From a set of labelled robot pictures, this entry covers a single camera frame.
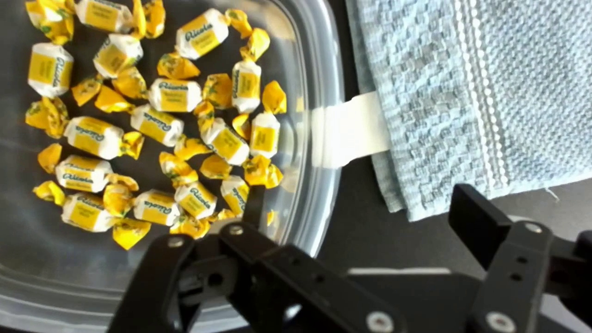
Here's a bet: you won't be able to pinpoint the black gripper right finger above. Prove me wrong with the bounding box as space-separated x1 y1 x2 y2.
448 184 592 333

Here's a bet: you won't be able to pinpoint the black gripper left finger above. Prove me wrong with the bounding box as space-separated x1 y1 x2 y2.
108 225 402 333

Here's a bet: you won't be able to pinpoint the clear plastic candy bowl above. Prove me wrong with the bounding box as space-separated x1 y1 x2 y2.
0 0 393 333

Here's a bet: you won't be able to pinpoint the light blue towel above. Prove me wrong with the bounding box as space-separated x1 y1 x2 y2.
348 0 592 223

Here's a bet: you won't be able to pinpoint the yellow wrapped candies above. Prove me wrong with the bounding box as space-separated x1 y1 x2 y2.
25 0 287 251

